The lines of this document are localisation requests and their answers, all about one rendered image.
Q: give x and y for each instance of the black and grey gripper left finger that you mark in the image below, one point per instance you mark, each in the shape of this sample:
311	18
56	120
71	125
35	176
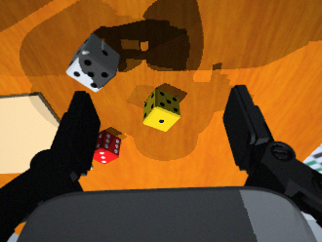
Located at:
55	171

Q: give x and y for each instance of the yellow die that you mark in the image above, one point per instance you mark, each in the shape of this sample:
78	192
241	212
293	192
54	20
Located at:
161	110

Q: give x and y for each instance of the red die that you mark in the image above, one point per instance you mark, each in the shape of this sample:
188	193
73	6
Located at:
107	148

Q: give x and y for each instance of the beige flat mat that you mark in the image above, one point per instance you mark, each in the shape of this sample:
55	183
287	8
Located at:
27	126

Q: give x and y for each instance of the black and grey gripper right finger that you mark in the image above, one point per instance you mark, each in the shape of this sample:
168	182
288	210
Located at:
270	164

